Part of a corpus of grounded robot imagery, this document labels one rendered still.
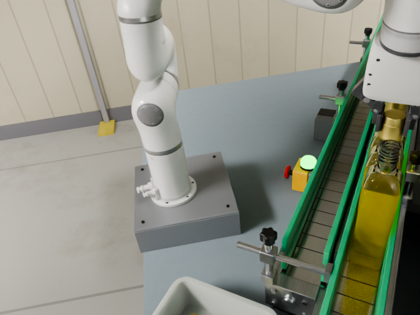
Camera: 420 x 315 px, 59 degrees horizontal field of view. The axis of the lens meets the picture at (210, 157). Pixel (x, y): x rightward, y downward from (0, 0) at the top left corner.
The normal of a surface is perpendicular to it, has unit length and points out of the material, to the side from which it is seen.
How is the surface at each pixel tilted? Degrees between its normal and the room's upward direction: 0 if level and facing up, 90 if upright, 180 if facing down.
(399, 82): 107
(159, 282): 0
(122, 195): 0
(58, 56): 90
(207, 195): 1
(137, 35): 91
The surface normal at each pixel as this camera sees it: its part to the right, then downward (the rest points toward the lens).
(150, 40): 0.50, 0.50
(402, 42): -0.59, 0.69
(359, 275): -0.10, -0.80
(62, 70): 0.15, 0.57
